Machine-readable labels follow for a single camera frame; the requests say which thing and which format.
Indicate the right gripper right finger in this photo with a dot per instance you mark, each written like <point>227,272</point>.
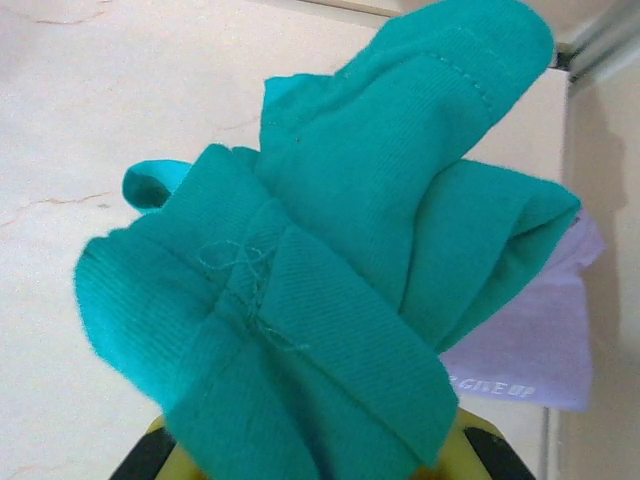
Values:
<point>480,460</point>

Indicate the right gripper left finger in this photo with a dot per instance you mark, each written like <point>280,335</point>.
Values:
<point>150,460</point>

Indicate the teal t-shirt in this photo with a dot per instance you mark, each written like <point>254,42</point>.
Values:
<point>325,250</point>

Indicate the folded lavender t-shirt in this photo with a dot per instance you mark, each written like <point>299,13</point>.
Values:
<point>540,350</point>

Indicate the aluminium frame post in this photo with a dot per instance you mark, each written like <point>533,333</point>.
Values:
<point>600,40</point>

